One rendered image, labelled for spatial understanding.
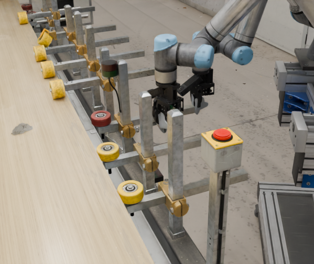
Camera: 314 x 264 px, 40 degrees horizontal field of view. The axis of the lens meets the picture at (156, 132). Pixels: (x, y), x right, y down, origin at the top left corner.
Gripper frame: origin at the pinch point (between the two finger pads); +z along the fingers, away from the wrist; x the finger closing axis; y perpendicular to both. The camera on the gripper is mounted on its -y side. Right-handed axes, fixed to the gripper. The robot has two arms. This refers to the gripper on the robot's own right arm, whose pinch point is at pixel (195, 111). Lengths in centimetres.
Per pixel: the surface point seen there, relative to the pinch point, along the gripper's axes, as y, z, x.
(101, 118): -42.7, -8.0, -2.9
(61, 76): -40, 21, 117
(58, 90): -55, -12, 21
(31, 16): -49, -12, 148
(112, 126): -38.2, -2.4, -1.5
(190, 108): -3.3, -3.0, -1.5
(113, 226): -56, -7, -64
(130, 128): -33.0, -3.8, -8.5
